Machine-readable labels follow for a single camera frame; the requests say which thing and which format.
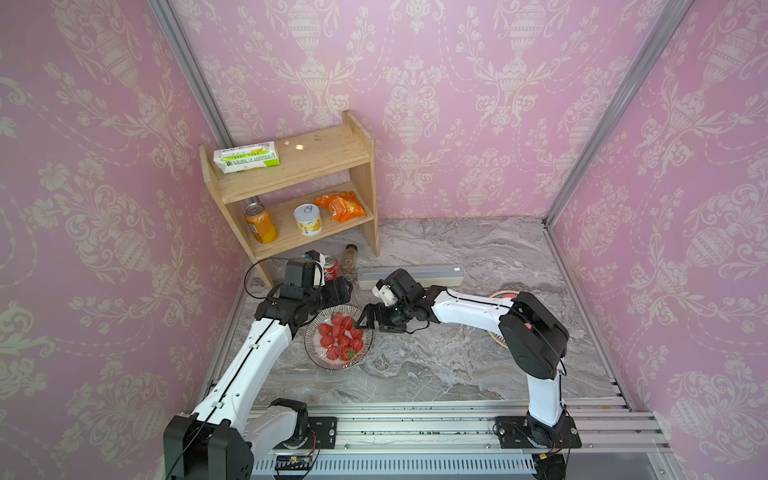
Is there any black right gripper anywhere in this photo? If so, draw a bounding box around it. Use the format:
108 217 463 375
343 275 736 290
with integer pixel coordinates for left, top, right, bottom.
355 301 416 332

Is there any cream plastic wrap dispenser box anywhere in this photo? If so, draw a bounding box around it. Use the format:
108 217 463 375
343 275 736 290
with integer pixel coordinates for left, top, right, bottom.
356 264 465 291

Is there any striped plate of peaches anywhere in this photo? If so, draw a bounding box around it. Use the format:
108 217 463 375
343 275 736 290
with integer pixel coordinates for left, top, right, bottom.
487 290 521 349

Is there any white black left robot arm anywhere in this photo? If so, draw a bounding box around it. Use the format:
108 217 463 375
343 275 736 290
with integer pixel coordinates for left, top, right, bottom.
163 258 353 479

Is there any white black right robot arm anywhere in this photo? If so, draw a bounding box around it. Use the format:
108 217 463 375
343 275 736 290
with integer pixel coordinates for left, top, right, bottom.
355 269 581 450

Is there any red cola can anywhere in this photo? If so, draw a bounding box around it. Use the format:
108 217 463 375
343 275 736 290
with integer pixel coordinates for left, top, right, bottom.
323 256 342 282

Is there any white yellow tin can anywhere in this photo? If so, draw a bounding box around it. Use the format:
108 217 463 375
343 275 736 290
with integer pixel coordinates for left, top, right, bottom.
293 203 323 237

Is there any orange snack bag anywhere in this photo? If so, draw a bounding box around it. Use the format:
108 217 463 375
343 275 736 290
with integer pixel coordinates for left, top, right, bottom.
313 191 366 223

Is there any orange drink can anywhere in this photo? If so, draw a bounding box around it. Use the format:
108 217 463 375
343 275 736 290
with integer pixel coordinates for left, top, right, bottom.
245 203 278 244

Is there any wooden two-tier shelf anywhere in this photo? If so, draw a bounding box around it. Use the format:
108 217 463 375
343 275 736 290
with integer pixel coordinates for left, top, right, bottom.
199 111 380 288

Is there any green white carton box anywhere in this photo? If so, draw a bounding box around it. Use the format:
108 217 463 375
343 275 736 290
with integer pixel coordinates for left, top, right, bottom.
213 141 280 174

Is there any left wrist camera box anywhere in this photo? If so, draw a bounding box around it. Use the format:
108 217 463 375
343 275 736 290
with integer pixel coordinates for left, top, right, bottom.
304 250 326 287

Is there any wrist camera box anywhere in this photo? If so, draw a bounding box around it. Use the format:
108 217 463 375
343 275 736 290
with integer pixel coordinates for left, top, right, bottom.
304 250 326 287
372 280 398 307

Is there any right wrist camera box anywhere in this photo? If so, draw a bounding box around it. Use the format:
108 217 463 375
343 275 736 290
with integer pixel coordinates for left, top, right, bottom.
372 280 398 307

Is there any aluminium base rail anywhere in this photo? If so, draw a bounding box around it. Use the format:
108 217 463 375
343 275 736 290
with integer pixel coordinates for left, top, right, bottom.
157 398 685 480

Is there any aluminium corner frame post left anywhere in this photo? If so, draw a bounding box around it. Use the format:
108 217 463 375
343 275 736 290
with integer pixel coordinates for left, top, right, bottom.
148 0 234 147

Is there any aluminium corner frame post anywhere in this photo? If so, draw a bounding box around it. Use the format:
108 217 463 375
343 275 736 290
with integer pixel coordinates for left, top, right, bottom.
542 0 693 233
148 0 234 147

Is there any aluminium corner frame post right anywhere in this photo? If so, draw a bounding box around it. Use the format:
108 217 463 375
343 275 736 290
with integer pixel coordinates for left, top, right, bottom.
542 0 693 233

